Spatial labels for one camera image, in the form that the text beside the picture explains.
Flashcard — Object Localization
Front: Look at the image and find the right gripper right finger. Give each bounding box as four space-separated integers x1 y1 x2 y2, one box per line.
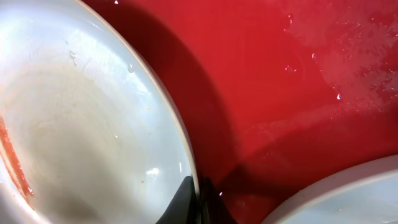
200 177 237 224

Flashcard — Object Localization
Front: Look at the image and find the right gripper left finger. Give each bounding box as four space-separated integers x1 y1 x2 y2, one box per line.
155 176 197 224

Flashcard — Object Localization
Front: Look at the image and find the white plate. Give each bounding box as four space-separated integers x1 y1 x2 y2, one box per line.
262 155 397 224
1 1 199 223

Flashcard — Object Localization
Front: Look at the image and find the red plastic serving tray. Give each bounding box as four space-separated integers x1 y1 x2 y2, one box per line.
89 0 397 223

